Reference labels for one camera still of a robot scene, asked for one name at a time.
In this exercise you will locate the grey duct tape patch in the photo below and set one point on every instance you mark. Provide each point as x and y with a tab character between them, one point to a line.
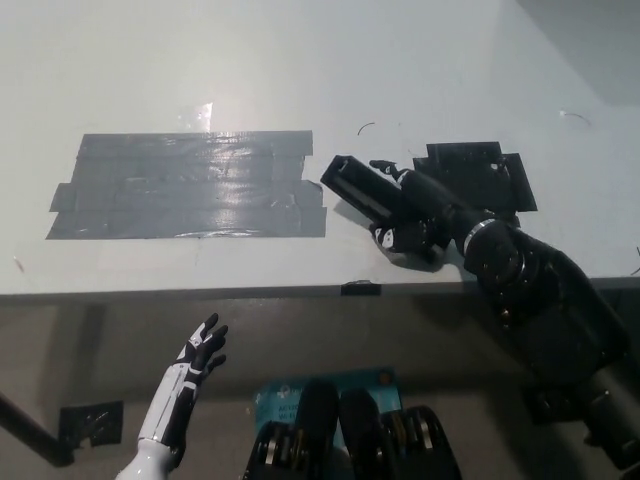
190	187

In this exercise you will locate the black stapler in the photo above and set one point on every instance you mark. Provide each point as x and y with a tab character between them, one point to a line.
352	181

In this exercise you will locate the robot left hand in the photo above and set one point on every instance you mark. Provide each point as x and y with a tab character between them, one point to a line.
175	390

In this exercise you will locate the large black tape patch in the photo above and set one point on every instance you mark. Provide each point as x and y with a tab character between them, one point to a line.
480	175

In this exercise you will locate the black tape on floor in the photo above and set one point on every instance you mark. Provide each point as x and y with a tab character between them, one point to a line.
92	422

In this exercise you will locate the clear tape piece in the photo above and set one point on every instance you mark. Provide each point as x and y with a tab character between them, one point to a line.
199	116

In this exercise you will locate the black metal pole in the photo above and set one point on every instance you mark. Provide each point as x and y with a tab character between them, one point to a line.
30	435

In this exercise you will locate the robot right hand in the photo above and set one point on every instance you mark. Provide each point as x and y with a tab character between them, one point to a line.
425	200

